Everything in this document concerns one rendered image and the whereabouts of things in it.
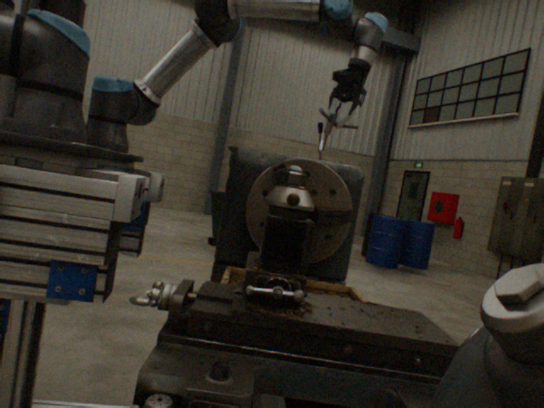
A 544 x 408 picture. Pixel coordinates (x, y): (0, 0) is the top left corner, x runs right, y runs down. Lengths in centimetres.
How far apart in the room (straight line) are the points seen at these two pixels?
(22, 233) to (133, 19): 1098
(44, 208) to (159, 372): 45
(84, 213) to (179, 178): 1044
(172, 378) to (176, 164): 1078
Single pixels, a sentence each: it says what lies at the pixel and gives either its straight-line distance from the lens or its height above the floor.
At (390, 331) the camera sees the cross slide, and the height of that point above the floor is 97.
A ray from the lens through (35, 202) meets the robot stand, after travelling 90.
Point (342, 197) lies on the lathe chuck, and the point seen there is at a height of 114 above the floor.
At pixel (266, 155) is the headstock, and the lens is 139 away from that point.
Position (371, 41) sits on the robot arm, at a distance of 138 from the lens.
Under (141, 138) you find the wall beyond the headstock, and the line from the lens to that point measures 1125.
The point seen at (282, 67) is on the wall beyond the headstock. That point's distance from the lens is 1216.
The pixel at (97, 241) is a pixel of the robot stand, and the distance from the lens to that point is 88.
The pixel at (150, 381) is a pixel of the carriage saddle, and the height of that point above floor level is 90.
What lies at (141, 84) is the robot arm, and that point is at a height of 140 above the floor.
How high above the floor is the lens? 115
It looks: 3 degrees down
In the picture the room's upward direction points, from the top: 10 degrees clockwise
